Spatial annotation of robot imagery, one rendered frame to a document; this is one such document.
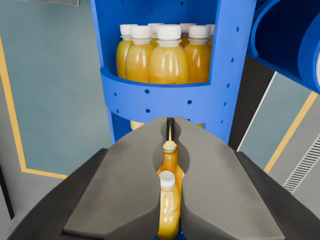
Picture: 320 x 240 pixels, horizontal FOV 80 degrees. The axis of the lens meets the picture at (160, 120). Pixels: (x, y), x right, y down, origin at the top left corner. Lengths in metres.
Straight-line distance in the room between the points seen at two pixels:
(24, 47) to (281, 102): 2.08
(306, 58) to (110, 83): 0.48
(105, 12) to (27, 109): 1.72
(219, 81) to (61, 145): 1.95
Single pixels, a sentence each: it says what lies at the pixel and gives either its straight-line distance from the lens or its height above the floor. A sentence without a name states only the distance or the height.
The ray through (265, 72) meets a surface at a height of 0.15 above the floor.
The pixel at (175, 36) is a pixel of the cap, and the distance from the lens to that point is 0.32.
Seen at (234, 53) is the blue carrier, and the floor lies 1.20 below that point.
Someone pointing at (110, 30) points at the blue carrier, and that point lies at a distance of 0.47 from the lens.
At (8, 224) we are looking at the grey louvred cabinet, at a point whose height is 0.15.
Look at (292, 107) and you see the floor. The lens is 1.94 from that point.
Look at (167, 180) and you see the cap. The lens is 0.47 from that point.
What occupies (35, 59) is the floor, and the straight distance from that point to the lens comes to 1.85.
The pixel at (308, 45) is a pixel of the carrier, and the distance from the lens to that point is 0.62.
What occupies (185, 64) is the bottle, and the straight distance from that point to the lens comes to 0.33.
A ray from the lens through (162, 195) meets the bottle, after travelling 0.49.
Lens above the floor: 1.50
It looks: 61 degrees down
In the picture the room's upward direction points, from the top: 175 degrees counter-clockwise
